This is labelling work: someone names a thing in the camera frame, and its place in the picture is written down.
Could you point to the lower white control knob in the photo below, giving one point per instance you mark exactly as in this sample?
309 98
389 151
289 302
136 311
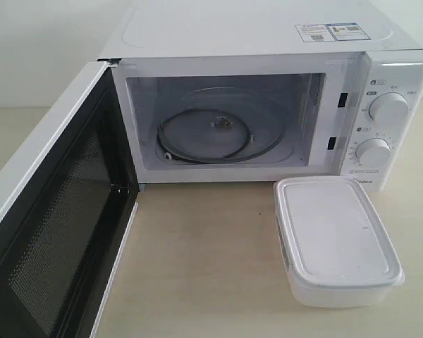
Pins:
373 153

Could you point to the blue white label sticker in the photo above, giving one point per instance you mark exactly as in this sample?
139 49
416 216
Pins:
332 32

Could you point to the upper white control knob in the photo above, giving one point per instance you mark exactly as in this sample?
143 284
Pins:
389 108

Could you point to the glass turntable plate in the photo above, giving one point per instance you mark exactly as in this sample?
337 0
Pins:
221 125

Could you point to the white microwave door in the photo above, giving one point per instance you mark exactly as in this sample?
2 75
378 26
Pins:
67 203

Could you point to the white control knob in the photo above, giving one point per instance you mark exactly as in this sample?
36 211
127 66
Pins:
389 108
373 153

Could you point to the white plastic lidded container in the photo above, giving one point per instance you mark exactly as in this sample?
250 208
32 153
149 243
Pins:
335 248

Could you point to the white microwave oven body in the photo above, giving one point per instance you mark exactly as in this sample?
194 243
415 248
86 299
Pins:
163 50

